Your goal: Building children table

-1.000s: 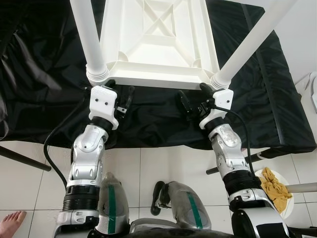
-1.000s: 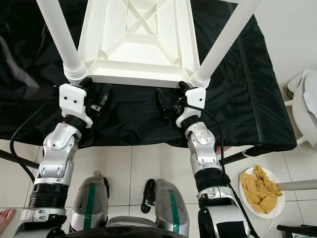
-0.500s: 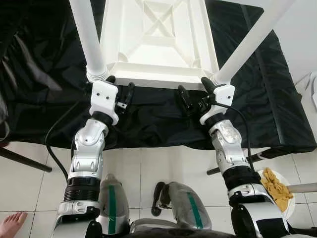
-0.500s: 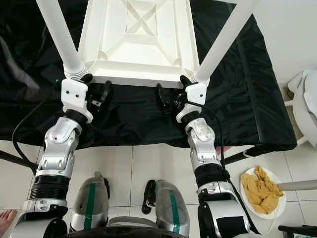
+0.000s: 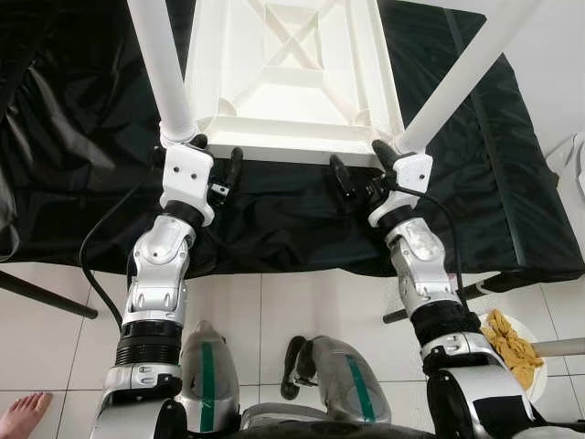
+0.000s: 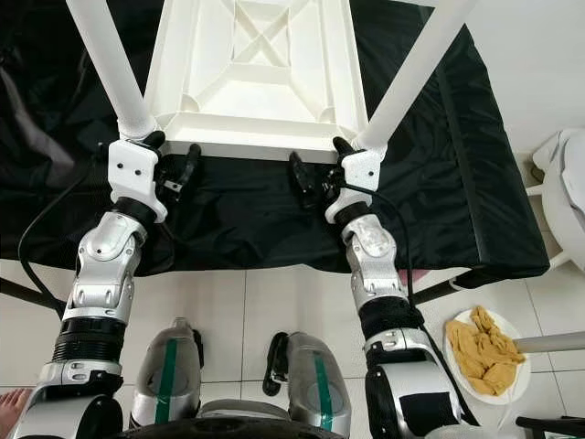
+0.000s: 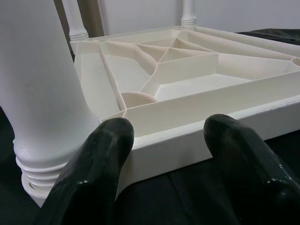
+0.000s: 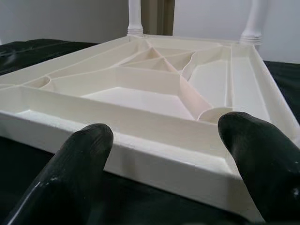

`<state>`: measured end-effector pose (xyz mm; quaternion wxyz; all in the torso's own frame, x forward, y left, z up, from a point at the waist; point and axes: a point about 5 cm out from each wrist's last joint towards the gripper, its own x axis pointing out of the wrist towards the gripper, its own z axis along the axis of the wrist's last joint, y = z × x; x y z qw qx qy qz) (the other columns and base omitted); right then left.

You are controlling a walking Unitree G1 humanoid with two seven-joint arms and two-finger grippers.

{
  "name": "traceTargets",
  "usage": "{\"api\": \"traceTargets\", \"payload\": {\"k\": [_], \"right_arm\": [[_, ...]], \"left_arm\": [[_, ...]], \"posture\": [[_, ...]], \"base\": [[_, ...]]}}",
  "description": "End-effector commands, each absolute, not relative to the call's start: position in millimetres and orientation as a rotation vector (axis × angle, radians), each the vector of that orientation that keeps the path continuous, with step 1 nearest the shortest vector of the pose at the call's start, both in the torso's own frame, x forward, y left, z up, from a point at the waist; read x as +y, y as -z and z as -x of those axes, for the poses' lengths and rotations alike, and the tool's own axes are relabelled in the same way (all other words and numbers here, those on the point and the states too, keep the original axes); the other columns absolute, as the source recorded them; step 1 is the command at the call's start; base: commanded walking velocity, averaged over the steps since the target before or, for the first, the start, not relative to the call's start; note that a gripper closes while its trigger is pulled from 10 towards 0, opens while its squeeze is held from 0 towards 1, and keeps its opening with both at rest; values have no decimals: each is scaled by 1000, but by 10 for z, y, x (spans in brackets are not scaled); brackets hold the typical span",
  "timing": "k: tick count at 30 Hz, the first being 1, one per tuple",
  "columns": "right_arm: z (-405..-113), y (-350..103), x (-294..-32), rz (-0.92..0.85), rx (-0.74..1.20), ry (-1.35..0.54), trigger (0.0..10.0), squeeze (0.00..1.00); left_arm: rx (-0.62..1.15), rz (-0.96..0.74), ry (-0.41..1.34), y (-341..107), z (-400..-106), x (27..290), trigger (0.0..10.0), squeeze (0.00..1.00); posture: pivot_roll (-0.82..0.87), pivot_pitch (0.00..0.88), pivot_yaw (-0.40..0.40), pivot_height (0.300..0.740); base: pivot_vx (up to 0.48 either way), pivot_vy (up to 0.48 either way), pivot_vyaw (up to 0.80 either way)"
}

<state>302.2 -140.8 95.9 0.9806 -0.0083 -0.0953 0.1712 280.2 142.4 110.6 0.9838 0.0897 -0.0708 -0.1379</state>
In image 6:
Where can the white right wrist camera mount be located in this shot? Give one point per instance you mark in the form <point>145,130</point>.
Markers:
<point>366,169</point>

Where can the white round plate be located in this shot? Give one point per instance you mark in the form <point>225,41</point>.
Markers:
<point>523,380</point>

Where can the grey metal pole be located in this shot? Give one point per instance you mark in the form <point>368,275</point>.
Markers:
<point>553,343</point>

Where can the black table cloth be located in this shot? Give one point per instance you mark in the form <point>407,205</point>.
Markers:
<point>256,219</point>

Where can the person bare foot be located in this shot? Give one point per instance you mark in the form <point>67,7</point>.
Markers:
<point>14,412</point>

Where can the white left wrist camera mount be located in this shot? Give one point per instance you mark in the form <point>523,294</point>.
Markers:
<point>135,174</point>

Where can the black stand base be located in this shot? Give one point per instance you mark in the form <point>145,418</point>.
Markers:
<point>553,426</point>

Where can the white plastic table leg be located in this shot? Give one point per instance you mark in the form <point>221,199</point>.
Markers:
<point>114,64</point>
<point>416,69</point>

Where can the white plastic table top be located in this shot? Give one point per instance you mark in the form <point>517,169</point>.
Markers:
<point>256,96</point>

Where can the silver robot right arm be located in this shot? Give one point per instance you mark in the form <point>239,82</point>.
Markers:
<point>375,261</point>

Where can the crumpled yellow cloth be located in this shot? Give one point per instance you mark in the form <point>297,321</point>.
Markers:
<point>484,352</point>

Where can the white rounded floor appliance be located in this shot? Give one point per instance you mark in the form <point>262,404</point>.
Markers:
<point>567,183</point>

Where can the black robot waist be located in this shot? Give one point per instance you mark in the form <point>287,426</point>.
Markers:
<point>256,433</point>

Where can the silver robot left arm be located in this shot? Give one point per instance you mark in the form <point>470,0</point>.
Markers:
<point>101,261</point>

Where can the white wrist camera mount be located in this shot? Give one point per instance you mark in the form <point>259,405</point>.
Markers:
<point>135,174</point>
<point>366,169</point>

